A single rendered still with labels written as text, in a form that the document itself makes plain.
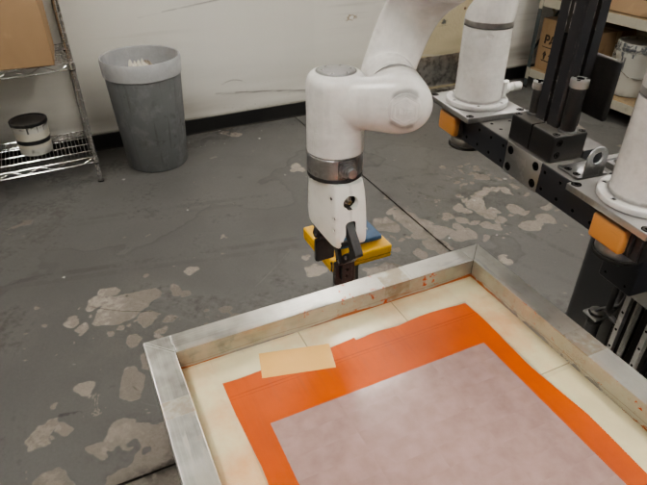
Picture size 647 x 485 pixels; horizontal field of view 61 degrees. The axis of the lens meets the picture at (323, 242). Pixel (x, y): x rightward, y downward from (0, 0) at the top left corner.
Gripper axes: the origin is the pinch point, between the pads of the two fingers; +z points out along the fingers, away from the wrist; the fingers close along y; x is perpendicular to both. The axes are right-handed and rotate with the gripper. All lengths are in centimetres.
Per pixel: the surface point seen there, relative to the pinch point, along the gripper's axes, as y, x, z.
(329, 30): 309, -150, 46
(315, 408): -16.3, 10.6, 9.9
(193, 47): 309, -51, 47
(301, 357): -7.2, 8.6, 9.9
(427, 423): -24.6, -1.2, 9.9
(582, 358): -26.2, -25.6, 7.4
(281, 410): -14.7, 14.7, 9.9
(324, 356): -8.4, 5.5, 9.9
